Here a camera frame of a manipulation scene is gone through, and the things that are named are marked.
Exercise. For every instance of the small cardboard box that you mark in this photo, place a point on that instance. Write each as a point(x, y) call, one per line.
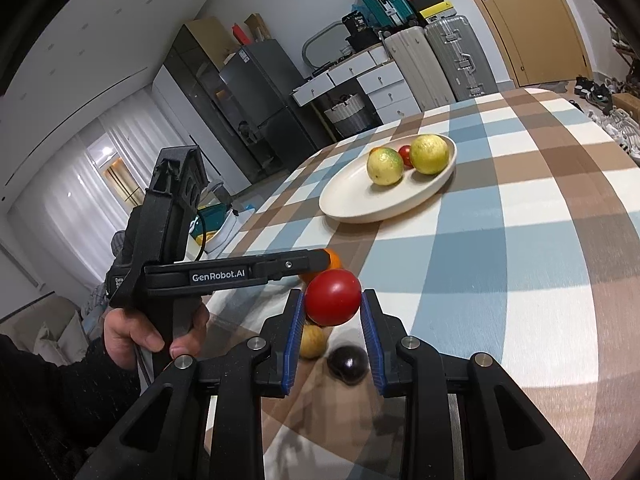
point(627, 104)

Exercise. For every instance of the yellow-green lemon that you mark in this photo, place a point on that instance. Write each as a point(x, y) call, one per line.
point(430, 155)
point(385, 170)

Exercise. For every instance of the wooden shoe rack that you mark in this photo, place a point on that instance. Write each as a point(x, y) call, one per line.
point(625, 45)

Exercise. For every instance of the dark grey refrigerator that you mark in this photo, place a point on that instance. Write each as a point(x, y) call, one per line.
point(270, 100)

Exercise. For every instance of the person's left hand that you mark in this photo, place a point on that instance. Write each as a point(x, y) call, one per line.
point(125, 332)

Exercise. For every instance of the wooden door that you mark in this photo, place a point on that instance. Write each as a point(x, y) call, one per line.
point(530, 25)

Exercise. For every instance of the shoes on floor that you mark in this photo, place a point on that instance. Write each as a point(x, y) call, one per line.
point(600, 95)

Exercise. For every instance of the white basket with green items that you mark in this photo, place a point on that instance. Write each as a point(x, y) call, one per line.
point(215, 225)

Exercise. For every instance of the oval metal frame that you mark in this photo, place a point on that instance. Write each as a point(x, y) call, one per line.
point(312, 42)

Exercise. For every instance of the woven laundry basket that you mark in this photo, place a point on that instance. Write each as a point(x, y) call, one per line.
point(350, 117)

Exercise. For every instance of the dark purple round fruit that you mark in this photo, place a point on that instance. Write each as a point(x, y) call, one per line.
point(349, 364)

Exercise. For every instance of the large cardboard box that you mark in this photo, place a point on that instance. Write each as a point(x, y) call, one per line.
point(210, 40)

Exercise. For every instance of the cream round plate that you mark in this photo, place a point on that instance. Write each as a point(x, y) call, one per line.
point(350, 200)

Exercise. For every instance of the red tomato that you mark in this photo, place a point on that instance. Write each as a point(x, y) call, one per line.
point(406, 156)
point(332, 297)

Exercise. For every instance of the white dresser with drawers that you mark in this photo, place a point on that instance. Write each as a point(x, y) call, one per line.
point(385, 90)

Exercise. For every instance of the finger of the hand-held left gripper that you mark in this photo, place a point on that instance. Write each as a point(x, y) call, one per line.
point(295, 264)

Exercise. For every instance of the brown flat box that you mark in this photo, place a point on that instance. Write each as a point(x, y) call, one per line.
point(257, 26)

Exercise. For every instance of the checkered tablecloth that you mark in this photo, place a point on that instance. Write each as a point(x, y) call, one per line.
point(500, 220)

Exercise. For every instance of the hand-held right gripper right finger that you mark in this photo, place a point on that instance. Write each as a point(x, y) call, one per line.
point(372, 347)

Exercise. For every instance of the black bag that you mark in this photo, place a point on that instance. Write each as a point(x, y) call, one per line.
point(357, 27)

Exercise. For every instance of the white suitcase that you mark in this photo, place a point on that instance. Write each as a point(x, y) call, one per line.
point(420, 70)

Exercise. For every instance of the beige sofa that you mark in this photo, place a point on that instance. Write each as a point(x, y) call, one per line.
point(40, 330)

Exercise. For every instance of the silver suitcase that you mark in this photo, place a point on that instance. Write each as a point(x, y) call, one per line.
point(460, 57)

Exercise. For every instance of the white curtain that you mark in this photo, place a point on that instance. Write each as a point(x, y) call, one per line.
point(65, 210)

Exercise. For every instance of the black and yellow shoe box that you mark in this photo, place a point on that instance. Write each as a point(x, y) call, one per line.
point(437, 7)

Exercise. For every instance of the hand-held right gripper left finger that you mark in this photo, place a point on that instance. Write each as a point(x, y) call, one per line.
point(292, 347)

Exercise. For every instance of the person's left forearm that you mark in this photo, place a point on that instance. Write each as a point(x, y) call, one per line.
point(55, 410)

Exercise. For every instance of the small brown round fruit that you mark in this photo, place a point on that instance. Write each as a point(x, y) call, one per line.
point(312, 342)

